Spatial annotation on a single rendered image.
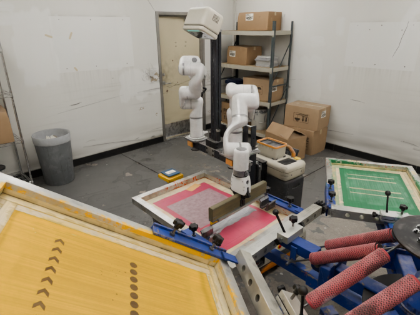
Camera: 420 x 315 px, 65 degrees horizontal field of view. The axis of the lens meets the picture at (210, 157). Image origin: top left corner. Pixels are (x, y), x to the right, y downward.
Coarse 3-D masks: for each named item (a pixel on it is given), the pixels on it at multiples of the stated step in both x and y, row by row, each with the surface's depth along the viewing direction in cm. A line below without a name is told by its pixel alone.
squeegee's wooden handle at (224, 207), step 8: (256, 184) 174; (264, 184) 177; (256, 192) 174; (264, 192) 179; (224, 200) 160; (232, 200) 161; (248, 200) 170; (216, 208) 154; (224, 208) 158; (232, 208) 163; (216, 216) 156
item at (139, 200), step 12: (180, 180) 214; (192, 180) 219; (216, 180) 217; (228, 180) 214; (144, 192) 199; (156, 192) 201; (144, 204) 186; (156, 216) 176; (168, 216) 174; (288, 216) 173; (252, 240) 154
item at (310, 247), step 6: (294, 240) 146; (300, 240) 146; (306, 240) 146; (288, 246) 147; (294, 246) 144; (300, 246) 142; (306, 246) 142; (312, 246) 141; (318, 246) 141; (300, 252) 143; (306, 252) 140; (306, 258) 141
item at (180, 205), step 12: (180, 192) 206; (156, 204) 192; (168, 204) 192; (180, 204) 192; (192, 204) 192; (180, 216) 180; (192, 216) 180; (204, 216) 180; (228, 228) 169; (240, 228) 169; (228, 240) 160; (240, 240) 160
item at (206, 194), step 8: (200, 184) 216; (208, 184) 216; (184, 192) 206; (192, 192) 206; (200, 192) 206; (208, 192) 206; (216, 192) 205; (224, 192) 205; (200, 200) 197; (208, 200) 197; (216, 200) 197; (256, 208) 188; (248, 216) 180; (256, 216) 180; (264, 216) 180; (272, 216) 180; (240, 224) 173; (248, 224) 172; (256, 224) 172; (264, 224) 172
